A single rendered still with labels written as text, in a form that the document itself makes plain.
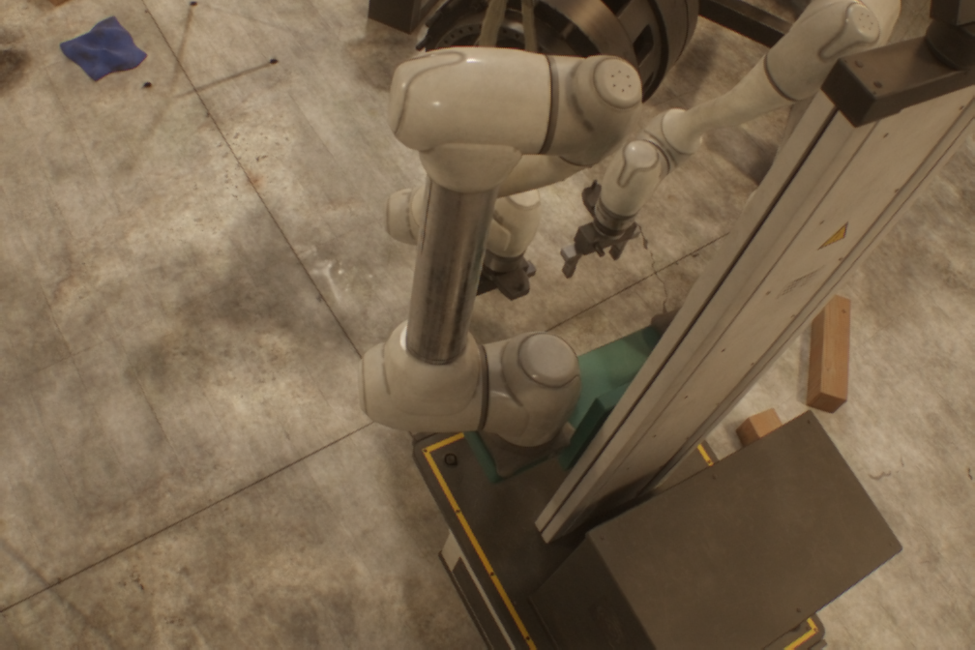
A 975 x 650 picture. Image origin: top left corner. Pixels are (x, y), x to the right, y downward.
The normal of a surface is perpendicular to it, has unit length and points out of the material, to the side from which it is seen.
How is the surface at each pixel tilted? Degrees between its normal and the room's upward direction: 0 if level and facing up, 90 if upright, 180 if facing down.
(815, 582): 0
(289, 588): 0
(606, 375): 0
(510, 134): 77
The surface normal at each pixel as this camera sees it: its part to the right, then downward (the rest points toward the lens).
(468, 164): 0.04, 0.80
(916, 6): -0.82, 0.40
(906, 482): 0.17, -0.54
